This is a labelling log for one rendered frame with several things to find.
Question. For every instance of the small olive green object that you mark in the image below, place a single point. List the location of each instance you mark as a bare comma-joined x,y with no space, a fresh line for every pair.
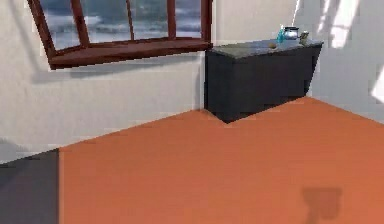
303,37

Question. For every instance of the black cupboard with grey top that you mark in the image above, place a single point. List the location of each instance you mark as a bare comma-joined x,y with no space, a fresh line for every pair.
256,80

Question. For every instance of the blue spray bottle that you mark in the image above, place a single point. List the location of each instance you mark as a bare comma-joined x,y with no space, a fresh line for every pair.
280,36

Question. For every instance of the brown framed window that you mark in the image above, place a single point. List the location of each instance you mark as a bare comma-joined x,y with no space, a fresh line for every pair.
126,50

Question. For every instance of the brown potato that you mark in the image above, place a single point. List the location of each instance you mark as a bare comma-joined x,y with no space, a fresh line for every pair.
272,45

